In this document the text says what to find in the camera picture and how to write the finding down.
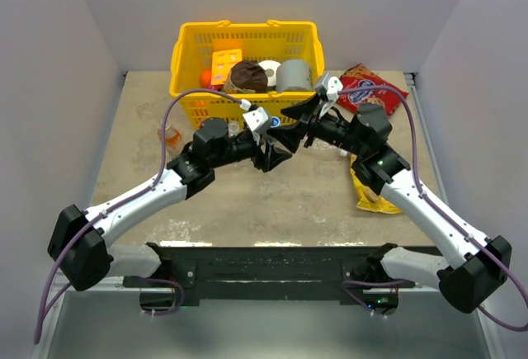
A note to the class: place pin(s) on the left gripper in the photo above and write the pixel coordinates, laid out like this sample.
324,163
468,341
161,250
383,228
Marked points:
271,158

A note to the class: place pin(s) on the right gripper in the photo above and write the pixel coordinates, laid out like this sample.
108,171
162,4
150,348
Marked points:
291,136

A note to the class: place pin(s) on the orange tea bottle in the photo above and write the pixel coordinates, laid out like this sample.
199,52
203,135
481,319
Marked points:
172,139

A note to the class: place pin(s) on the clear bottle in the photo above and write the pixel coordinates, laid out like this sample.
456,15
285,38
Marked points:
233,128
271,132

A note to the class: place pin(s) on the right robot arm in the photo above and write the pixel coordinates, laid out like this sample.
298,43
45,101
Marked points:
470,265

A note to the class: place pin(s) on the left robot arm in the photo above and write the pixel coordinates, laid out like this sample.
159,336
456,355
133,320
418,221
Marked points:
84,241

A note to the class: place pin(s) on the grey tape roll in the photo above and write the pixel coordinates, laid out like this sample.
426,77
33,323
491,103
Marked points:
294,75

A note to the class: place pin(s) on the white tape roll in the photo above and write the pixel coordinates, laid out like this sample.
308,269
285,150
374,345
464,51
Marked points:
270,68

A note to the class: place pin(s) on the brown wrapped package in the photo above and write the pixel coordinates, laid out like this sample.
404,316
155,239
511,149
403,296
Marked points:
246,77

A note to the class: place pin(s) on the red snack bag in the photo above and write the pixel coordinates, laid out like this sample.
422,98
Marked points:
360,76

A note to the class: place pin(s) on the orange juice carton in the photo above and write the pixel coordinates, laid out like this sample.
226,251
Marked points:
222,62

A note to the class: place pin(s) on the orange ball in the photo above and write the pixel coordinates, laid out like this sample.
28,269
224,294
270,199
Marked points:
205,79

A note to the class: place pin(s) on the yellow chips bag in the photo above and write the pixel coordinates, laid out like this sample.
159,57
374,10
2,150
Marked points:
369,201

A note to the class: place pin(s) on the yellow plastic shopping basket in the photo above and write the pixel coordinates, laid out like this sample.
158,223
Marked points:
273,40

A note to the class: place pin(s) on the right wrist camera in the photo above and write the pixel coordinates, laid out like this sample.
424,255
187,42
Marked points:
328,87

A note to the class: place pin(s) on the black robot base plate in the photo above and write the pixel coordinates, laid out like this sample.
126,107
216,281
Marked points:
190,275

